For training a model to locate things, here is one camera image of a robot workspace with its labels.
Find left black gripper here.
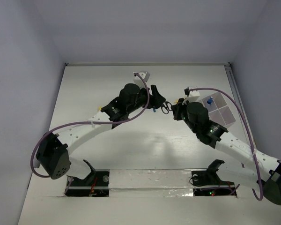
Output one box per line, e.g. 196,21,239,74
127,84,164,114

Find black scissors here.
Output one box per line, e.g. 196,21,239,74
161,101,172,114

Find blue-cap glue tube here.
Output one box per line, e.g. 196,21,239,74
207,97,213,105

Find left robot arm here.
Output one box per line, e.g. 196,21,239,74
36,83,166,185

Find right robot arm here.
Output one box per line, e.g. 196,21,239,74
171,98,281,205

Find white divided organizer box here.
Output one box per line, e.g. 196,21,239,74
198,92,236,129

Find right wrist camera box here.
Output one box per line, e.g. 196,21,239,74
184,86,200,103

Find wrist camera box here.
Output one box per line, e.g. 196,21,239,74
184,86,200,103
133,71,150,88

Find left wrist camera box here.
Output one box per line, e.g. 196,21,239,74
133,71,150,88

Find aluminium side rail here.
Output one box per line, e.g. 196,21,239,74
224,62,262,166

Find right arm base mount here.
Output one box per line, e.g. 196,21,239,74
189,159,237,197

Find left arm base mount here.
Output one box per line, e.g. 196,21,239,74
64,159,110,197

